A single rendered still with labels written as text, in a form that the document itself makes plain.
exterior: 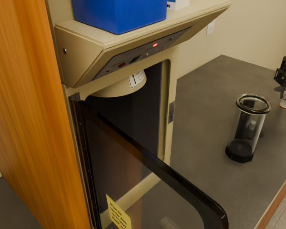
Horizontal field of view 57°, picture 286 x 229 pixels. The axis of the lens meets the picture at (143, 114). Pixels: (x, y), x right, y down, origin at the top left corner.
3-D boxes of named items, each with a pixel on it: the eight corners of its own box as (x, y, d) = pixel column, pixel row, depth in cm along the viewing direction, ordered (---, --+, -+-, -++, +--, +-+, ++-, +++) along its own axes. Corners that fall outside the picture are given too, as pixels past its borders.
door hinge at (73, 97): (91, 226, 68) (66, 97, 45) (99, 220, 70) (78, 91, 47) (96, 230, 67) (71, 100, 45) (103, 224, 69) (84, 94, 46)
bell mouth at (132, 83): (60, 79, 66) (56, 58, 62) (114, 58, 76) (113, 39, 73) (106, 107, 56) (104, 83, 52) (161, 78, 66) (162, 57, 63)
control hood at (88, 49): (63, 85, 44) (51, 24, 38) (180, 37, 63) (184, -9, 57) (107, 112, 38) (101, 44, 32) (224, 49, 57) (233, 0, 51)
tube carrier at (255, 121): (228, 137, 103) (240, 90, 91) (257, 146, 99) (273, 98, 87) (221, 155, 96) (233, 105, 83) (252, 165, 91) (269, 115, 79)
